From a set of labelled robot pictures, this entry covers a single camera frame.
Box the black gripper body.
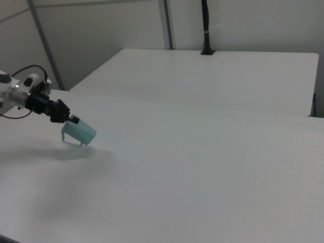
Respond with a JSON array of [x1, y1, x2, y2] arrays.
[[24, 84, 71, 124]]

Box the teal hexagonal cup with handle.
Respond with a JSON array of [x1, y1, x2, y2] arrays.
[[61, 119, 98, 147]]

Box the grey metal corner partition post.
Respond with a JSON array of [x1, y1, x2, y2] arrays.
[[158, 0, 174, 50]]

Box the black camera pole with base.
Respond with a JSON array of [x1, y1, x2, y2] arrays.
[[200, 0, 216, 56]]

